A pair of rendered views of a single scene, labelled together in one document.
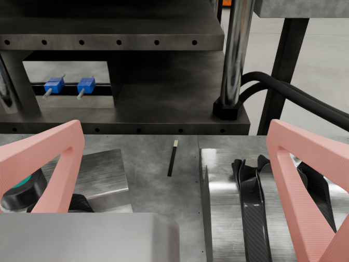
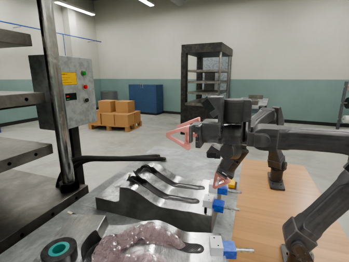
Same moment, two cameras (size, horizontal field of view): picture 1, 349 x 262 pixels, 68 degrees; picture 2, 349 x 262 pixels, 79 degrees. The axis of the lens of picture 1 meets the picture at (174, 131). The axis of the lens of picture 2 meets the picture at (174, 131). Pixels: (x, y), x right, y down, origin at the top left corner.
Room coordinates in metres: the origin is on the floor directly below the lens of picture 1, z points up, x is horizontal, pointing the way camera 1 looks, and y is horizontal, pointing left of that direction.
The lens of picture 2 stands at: (-0.11, 0.59, 1.36)
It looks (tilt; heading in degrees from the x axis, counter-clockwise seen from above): 14 degrees down; 289
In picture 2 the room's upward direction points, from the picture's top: straight up
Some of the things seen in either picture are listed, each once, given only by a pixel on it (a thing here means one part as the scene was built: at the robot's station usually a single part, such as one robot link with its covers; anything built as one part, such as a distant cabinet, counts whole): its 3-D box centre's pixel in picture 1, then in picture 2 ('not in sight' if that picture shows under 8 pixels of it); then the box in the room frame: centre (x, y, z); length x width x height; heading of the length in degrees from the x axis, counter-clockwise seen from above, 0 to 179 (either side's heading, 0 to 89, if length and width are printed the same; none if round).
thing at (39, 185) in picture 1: (19, 184); (59, 254); (0.30, 0.27, 0.93); 0.08 x 0.08 x 0.04
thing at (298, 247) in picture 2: not in sight; (299, 243); (-0.28, 0.00, 0.90); 0.09 x 0.06 x 0.06; 90
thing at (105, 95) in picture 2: not in sight; (109, 103); (4.57, -5.86, 0.44); 0.59 x 0.59 x 0.88
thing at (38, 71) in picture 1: (91, 57); not in sight; (1.03, 0.34, 0.87); 0.50 x 0.27 x 0.17; 179
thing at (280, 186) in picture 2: not in sight; (276, 174); (-0.29, -0.60, 0.84); 0.20 x 0.07 x 0.08; 90
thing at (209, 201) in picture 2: not in sight; (220, 206); (-0.05, -0.12, 0.89); 0.13 x 0.05 x 0.05; 179
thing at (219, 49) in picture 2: not in sight; (209, 90); (0.85, -4.92, 1.03); 1.54 x 0.94 x 2.06; 84
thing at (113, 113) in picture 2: not in sight; (115, 114); (3.32, -4.33, 0.37); 1.20 x 0.82 x 0.74; 2
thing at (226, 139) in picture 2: not in sight; (232, 132); (-0.08, 0.00, 1.21); 0.07 x 0.06 x 0.07; 0
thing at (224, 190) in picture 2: not in sight; (225, 189); (-0.05, -0.23, 0.90); 0.13 x 0.05 x 0.05; 179
